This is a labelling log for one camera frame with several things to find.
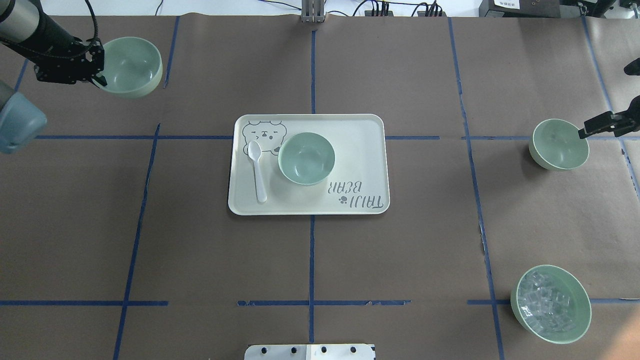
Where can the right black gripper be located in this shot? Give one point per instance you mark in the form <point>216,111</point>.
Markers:
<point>607,122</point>

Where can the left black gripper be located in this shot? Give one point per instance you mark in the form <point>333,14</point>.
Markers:
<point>56,44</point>

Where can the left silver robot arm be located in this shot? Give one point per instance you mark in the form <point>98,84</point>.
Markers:
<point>30,35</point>

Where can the green bowl with ice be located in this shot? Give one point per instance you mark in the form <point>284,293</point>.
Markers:
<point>552,304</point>

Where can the white plastic spoon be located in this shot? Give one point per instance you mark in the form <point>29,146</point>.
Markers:
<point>254,151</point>

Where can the green bowl on tray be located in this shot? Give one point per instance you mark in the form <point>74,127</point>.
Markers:
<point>306,159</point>

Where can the cream bear tray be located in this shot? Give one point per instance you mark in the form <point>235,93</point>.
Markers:
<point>358,184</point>

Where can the aluminium frame post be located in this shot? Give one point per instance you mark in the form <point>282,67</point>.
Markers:
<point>313,11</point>

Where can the white pedestal column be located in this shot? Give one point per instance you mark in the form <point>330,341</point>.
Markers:
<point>332,351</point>

